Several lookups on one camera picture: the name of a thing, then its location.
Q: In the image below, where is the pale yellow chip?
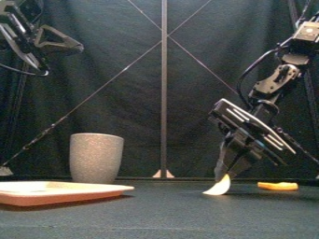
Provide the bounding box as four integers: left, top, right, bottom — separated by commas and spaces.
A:
200, 173, 232, 197

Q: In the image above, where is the orange chip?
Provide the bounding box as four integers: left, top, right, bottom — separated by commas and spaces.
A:
256, 181, 300, 191

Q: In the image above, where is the thin diagonal brace rod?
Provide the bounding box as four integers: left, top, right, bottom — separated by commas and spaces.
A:
0, 0, 214, 167
125, 0, 240, 96

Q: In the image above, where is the grey speckled cup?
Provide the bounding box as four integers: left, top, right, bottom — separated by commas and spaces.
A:
68, 133, 125, 185

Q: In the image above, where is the white pink-edged plate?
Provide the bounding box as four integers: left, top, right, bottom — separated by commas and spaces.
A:
0, 180, 136, 207

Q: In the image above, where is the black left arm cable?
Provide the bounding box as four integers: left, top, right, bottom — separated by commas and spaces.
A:
0, 61, 49, 77

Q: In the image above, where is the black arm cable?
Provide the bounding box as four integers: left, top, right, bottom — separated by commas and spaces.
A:
235, 37, 293, 110
0, 61, 49, 77

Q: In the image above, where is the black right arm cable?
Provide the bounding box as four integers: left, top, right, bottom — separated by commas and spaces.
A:
235, 37, 293, 110

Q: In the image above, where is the vertical metal frame post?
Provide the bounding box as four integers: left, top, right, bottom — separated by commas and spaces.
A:
150, 0, 176, 179

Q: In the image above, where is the metal corner foot bracket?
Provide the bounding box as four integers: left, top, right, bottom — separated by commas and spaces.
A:
0, 165, 14, 177

